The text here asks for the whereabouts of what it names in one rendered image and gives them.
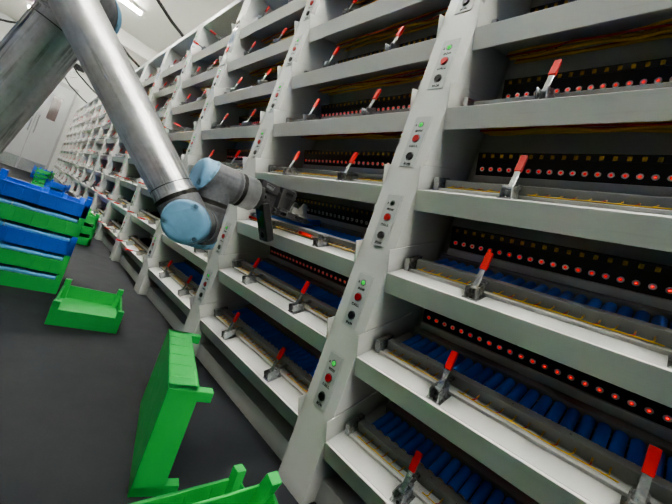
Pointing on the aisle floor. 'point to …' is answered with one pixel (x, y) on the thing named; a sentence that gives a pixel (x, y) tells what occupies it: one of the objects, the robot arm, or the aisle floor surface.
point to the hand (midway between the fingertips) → (303, 222)
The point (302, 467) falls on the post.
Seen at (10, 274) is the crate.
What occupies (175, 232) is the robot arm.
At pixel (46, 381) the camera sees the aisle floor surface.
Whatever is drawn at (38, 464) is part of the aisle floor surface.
